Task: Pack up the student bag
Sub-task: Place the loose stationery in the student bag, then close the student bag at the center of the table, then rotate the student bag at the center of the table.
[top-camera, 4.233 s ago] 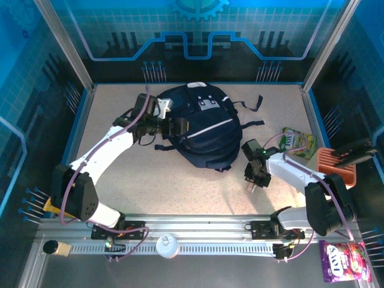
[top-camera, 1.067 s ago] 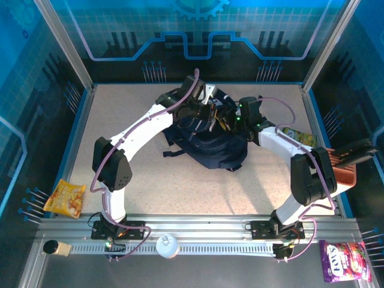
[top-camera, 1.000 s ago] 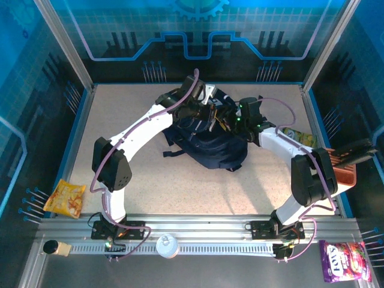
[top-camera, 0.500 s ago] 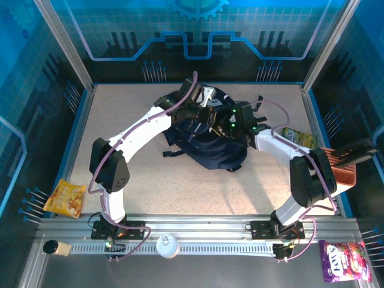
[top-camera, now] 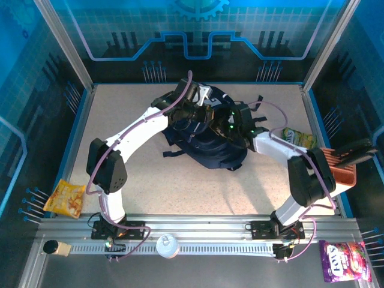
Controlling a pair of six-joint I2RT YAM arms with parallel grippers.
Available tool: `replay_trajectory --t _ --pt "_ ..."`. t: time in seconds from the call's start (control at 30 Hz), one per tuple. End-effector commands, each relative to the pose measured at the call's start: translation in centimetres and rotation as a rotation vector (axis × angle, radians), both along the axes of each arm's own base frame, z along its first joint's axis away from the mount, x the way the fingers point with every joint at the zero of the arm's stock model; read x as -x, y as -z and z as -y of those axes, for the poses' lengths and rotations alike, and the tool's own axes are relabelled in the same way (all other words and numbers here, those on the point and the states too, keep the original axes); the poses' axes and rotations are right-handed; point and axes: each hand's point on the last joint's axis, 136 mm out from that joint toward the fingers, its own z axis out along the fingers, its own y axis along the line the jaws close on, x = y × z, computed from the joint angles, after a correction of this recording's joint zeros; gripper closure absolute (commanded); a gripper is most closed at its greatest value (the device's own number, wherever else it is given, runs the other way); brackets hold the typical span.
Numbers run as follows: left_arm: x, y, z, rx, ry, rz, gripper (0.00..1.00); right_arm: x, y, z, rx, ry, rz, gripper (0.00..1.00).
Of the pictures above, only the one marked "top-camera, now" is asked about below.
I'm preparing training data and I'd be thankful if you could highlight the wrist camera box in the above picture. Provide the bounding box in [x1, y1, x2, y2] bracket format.
[175, 77, 213, 107]
[236, 103, 257, 130]

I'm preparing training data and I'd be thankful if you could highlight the orange knife block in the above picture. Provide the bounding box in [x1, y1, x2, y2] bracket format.
[319, 146, 358, 188]

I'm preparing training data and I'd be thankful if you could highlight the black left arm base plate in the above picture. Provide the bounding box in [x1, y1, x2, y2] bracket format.
[91, 220, 147, 241]

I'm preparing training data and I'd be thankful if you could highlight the navy student backpack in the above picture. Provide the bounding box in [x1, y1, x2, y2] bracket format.
[161, 85, 268, 172]

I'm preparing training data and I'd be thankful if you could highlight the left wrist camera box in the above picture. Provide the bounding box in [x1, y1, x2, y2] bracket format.
[175, 77, 213, 107]

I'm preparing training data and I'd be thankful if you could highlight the slotted white cable duct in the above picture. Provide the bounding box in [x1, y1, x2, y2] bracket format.
[70, 242, 275, 256]

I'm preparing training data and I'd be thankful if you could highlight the black cylinder knob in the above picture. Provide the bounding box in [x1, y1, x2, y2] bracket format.
[43, 239, 73, 257]

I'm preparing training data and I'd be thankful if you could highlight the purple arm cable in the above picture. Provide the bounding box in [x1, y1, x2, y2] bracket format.
[86, 70, 194, 262]
[248, 101, 338, 262]

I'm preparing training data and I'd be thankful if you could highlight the green candy bag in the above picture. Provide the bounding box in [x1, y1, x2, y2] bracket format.
[281, 127, 318, 150]

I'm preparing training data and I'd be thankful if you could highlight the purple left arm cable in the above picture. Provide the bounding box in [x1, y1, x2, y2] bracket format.
[86, 70, 194, 262]

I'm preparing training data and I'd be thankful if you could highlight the yellow chips bag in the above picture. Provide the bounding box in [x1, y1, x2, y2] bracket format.
[43, 179, 87, 219]

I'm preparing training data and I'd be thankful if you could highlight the black knife handle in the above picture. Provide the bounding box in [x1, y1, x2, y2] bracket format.
[331, 138, 373, 157]
[335, 147, 379, 167]

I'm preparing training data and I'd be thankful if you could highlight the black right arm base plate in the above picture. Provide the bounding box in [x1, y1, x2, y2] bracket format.
[250, 220, 306, 241]

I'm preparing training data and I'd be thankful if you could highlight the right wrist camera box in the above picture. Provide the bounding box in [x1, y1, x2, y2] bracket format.
[236, 103, 257, 130]

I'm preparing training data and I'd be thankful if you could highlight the aluminium enclosure frame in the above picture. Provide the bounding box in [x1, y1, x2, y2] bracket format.
[17, 0, 373, 288]

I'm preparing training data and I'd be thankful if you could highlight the white round cap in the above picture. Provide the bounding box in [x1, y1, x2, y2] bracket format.
[155, 234, 180, 259]

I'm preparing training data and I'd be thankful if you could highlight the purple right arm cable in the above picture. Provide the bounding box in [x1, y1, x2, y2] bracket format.
[248, 101, 338, 262]

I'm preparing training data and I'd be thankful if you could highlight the purple candy bag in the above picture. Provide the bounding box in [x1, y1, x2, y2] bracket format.
[319, 239, 373, 283]

